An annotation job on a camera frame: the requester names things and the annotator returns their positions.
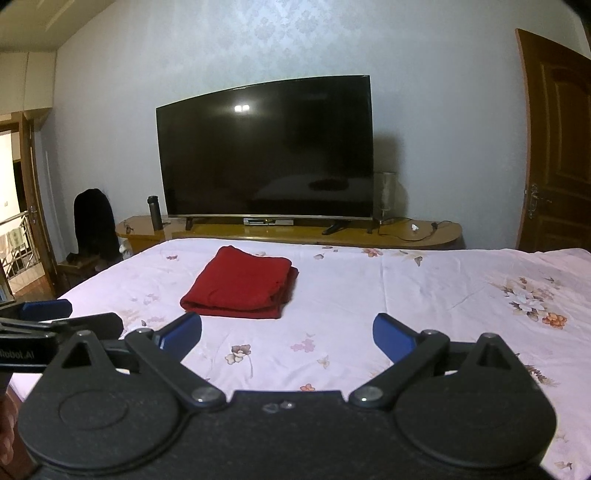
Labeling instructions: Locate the wooden television cabinet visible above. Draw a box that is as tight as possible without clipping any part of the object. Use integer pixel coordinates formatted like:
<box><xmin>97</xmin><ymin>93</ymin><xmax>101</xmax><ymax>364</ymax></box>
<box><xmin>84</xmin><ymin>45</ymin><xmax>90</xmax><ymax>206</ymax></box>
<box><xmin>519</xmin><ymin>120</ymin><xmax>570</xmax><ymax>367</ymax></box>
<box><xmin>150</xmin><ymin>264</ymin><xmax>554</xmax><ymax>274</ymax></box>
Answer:
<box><xmin>115</xmin><ymin>215</ymin><xmax>464</xmax><ymax>252</ymax></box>

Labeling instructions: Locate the black cable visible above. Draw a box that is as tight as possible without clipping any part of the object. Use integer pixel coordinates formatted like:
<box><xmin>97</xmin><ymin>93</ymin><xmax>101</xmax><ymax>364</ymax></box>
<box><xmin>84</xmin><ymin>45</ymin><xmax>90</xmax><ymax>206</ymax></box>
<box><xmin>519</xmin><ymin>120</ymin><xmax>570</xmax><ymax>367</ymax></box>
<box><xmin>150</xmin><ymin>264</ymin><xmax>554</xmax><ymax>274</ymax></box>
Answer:
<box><xmin>368</xmin><ymin>219</ymin><xmax>456</xmax><ymax>242</ymax></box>

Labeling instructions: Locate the black bag on chair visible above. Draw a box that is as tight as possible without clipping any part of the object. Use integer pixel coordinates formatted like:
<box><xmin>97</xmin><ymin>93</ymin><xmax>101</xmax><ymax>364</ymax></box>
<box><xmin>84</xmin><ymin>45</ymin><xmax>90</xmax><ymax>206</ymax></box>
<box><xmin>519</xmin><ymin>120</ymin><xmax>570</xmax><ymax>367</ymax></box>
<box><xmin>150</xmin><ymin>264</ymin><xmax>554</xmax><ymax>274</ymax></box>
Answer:
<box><xmin>73</xmin><ymin>188</ymin><xmax>122</xmax><ymax>261</ymax></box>

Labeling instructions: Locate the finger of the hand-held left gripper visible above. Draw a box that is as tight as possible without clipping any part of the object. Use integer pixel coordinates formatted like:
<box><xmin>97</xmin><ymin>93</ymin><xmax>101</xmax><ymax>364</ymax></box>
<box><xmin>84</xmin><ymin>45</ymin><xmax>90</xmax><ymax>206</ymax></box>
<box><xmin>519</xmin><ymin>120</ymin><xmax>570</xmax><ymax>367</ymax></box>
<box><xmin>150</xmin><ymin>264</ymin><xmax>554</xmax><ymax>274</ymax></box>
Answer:
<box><xmin>0</xmin><ymin>312</ymin><xmax>124</xmax><ymax>343</ymax></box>
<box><xmin>0</xmin><ymin>299</ymin><xmax>73</xmax><ymax>322</ymax></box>

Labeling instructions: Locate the wooden balcony door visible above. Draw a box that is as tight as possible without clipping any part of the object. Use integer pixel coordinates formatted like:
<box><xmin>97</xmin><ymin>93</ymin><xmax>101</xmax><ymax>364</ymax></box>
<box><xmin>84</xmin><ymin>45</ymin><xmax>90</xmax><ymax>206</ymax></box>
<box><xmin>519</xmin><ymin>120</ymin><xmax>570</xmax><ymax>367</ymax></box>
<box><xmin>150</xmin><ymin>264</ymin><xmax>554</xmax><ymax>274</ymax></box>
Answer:
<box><xmin>17</xmin><ymin>111</ymin><xmax>57</xmax><ymax>296</ymax></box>

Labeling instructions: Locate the metal door handle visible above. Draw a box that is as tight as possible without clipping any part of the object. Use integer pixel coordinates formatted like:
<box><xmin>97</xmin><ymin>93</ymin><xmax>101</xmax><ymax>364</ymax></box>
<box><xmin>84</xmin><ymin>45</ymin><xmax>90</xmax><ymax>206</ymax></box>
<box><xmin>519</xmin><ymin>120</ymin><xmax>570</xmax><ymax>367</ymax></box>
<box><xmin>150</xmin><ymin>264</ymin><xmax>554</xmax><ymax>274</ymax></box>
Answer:
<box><xmin>526</xmin><ymin>182</ymin><xmax>552</xmax><ymax>220</ymax></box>

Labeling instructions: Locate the black flat screen television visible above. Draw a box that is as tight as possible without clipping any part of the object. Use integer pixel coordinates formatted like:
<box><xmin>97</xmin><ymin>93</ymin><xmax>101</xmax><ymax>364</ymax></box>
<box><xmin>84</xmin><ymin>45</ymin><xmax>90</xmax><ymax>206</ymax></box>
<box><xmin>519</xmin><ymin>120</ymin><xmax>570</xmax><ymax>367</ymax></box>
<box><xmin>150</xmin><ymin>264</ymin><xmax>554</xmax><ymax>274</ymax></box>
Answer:
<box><xmin>156</xmin><ymin>74</ymin><xmax>375</xmax><ymax>236</ymax></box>

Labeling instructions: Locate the clear glass vase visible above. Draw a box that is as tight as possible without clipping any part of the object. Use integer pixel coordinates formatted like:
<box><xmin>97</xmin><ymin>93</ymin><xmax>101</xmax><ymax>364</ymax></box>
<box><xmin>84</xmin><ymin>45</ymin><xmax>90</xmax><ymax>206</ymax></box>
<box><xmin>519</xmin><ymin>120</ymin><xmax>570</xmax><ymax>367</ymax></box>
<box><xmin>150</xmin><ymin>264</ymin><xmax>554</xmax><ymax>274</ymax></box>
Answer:
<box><xmin>373</xmin><ymin>172</ymin><xmax>399</xmax><ymax>225</ymax></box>

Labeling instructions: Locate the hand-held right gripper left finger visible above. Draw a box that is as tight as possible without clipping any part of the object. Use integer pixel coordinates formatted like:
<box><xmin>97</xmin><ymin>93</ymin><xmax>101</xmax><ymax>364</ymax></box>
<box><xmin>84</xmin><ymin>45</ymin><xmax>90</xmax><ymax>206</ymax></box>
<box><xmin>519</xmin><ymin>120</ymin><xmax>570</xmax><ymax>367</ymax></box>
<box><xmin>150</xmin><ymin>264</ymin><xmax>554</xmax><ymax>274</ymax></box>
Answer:
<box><xmin>46</xmin><ymin>312</ymin><xmax>227</xmax><ymax>411</ymax></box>

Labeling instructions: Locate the brown wooden door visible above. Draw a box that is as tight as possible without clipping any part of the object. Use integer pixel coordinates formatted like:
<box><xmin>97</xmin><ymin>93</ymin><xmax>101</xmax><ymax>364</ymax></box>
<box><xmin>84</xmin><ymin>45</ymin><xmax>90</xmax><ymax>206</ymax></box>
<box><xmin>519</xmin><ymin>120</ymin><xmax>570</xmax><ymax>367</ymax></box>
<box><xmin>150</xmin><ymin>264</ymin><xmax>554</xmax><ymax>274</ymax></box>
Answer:
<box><xmin>515</xmin><ymin>28</ymin><xmax>591</xmax><ymax>254</ymax></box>

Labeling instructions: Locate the metal railing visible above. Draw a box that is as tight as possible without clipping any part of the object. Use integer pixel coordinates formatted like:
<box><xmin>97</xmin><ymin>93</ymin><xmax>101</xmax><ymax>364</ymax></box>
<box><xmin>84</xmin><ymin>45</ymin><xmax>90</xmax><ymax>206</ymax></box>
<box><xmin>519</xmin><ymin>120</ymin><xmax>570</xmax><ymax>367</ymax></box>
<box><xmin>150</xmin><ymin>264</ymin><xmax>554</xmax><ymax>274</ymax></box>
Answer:
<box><xmin>0</xmin><ymin>208</ymin><xmax>41</xmax><ymax>298</ymax></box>

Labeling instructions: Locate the white overhead cupboard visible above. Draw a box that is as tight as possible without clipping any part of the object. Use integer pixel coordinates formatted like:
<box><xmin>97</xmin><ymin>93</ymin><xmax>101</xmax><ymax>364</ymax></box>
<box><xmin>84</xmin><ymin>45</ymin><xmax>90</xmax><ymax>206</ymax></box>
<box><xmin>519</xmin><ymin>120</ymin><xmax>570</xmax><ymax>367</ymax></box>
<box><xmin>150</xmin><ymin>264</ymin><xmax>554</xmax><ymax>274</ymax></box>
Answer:
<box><xmin>0</xmin><ymin>50</ymin><xmax>58</xmax><ymax>121</ymax></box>

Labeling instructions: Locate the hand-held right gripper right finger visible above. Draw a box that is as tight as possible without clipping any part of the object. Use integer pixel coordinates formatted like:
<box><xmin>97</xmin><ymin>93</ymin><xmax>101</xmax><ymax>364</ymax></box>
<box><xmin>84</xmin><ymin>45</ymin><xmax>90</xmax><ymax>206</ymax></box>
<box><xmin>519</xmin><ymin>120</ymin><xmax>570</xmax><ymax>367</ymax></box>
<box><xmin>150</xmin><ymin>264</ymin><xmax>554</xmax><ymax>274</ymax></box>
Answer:
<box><xmin>348</xmin><ymin>312</ymin><xmax>527</xmax><ymax>411</ymax></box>

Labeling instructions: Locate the black thermos bottle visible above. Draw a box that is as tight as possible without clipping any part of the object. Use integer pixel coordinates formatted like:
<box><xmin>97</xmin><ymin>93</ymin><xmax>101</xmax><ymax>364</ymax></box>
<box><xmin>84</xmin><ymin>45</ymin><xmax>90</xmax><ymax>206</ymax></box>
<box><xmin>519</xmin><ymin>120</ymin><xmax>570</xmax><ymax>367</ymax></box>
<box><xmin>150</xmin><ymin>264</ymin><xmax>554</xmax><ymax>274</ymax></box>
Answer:
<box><xmin>147</xmin><ymin>195</ymin><xmax>165</xmax><ymax>230</ymax></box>

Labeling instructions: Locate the red garment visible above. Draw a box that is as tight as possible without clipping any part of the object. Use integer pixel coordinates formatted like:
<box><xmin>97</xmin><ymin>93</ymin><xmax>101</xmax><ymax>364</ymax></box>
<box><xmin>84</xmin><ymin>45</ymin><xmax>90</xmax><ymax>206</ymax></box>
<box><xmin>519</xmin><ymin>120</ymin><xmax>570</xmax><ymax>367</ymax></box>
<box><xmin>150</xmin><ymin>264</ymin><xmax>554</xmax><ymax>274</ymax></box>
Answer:
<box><xmin>180</xmin><ymin>246</ymin><xmax>299</xmax><ymax>320</ymax></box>

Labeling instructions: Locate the bed with floral sheet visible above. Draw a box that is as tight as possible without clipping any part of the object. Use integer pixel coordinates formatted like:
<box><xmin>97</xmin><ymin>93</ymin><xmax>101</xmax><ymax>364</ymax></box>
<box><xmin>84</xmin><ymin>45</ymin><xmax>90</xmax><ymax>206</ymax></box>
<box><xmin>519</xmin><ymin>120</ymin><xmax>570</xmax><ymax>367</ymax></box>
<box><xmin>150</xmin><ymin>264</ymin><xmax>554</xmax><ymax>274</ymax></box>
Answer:
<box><xmin>9</xmin><ymin>237</ymin><xmax>591</xmax><ymax>476</ymax></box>

